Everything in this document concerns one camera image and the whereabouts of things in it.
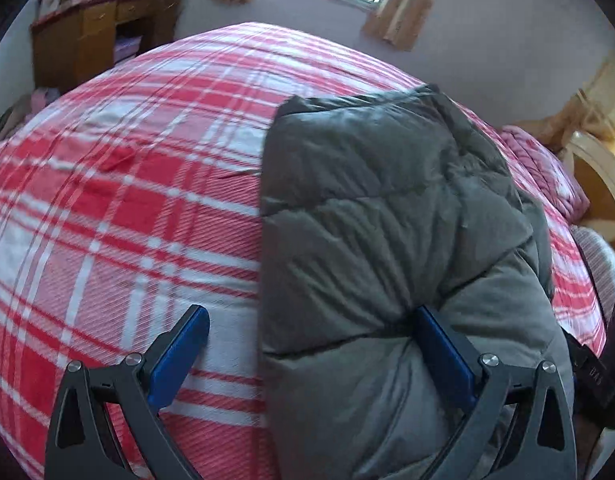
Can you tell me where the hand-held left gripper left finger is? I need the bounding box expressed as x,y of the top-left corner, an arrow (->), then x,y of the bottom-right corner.
44,304 -> 211,480

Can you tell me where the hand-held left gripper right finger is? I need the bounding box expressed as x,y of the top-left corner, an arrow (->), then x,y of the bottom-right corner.
413,305 -> 578,480

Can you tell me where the grey puffer jacket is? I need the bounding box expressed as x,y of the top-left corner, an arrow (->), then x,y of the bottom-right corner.
260,84 -> 575,480

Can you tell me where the pile of clothes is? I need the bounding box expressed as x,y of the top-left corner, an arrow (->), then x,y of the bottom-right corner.
0,87 -> 61,146

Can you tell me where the striped white cloth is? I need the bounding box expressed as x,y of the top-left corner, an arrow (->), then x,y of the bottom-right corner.
570,225 -> 615,308

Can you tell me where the red plaid bed blanket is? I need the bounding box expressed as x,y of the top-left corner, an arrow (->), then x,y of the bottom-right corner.
0,21 -> 608,480

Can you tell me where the cream wooden headboard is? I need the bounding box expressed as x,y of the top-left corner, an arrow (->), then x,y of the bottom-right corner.
560,130 -> 615,241

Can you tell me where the pink pillow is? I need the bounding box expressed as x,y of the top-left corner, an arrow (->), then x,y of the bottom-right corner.
500,125 -> 591,218

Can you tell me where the stack of books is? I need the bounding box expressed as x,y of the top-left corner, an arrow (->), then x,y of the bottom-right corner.
112,35 -> 141,63

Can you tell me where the wooden desk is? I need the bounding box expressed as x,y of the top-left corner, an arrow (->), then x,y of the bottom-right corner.
30,0 -> 186,96

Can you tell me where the white box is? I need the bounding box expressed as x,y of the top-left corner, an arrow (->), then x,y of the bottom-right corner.
35,0 -> 63,23

